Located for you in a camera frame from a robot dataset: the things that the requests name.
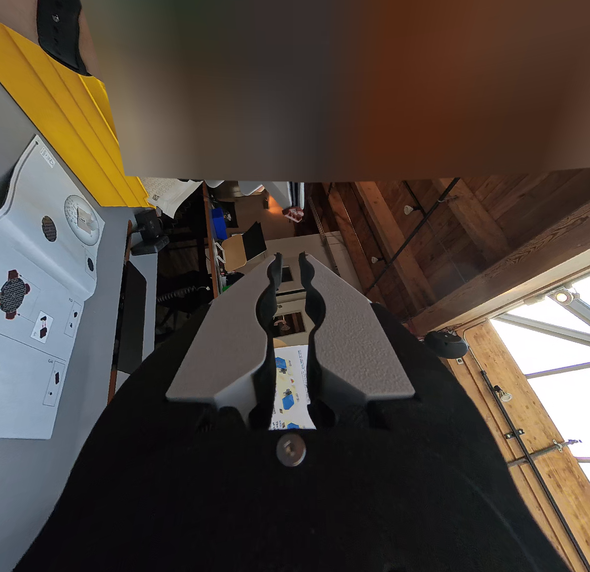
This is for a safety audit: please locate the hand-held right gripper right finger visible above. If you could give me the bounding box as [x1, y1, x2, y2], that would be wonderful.
[297, 252, 416, 416]

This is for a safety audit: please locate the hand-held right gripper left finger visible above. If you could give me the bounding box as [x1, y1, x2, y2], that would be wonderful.
[165, 253, 284, 429]

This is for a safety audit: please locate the black dome ceiling fixture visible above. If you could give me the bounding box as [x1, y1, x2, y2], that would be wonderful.
[424, 331, 469, 360]

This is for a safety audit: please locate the blue storage bin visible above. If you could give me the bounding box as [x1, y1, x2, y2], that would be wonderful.
[210, 206, 230, 240]

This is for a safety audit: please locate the white printed plastic bag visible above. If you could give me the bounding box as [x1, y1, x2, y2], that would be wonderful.
[138, 178, 204, 218]

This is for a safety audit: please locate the large bright window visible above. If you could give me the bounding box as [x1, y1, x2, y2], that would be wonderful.
[489, 286, 590, 480]

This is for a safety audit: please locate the brick building instruction booklet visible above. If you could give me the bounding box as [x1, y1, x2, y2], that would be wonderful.
[0, 135, 106, 440]

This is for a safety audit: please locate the yellow plastic bin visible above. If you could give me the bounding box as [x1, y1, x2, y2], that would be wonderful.
[0, 23, 155, 208]

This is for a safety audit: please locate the black coiled cable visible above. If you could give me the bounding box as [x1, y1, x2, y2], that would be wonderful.
[157, 285, 211, 305]

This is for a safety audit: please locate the wooden chair with white frame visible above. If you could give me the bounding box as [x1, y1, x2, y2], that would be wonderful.
[214, 234, 246, 274]

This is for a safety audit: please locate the black ceiling track rail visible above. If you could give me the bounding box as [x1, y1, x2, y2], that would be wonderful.
[366, 178, 462, 292]
[478, 369, 578, 556]

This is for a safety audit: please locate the black desk mount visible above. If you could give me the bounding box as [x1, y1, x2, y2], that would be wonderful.
[130, 210, 170, 255]

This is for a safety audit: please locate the black wristwatch strap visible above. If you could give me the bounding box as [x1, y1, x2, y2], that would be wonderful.
[37, 0, 89, 77]

